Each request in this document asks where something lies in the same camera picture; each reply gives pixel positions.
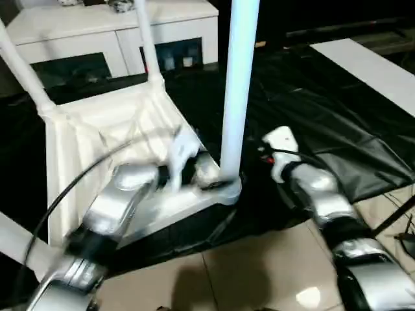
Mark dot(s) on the white plastic table leg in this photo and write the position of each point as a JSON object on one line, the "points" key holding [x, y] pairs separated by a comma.
{"points": [[22, 64], [147, 42], [19, 236], [236, 81]]}

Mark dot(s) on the dark low bench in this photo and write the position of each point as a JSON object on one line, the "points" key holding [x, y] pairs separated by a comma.
{"points": [[340, 32]]}

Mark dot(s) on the white side table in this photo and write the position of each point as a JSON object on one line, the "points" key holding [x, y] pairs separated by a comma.
{"points": [[366, 71]]}

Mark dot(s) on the white sideboard cabinet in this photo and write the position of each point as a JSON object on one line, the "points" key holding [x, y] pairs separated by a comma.
{"points": [[81, 29]]}

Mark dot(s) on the black tripod base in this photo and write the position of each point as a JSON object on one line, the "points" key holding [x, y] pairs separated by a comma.
{"points": [[407, 241]]}

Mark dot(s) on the black work mat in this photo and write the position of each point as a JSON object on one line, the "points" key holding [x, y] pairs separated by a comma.
{"points": [[324, 97]]}

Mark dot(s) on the small yellow box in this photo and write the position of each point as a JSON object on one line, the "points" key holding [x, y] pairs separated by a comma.
{"points": [[261, 44]]}

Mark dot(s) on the white plastic table top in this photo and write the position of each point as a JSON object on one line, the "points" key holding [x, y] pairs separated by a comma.
{"points": [[81, 136]]}

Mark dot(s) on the grey tangled bundle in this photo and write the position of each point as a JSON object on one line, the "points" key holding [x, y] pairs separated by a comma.
{"points": [[120, 6]]}

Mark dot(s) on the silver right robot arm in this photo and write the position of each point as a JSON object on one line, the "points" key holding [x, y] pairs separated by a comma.
{"points": [[324, 191]]}

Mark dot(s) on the white packet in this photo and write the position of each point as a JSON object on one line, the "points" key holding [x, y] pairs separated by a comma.
{"points": [[168, 61]]}

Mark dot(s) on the white cup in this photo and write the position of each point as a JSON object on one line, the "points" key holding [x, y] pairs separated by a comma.
{"points": [[187, 61]]}

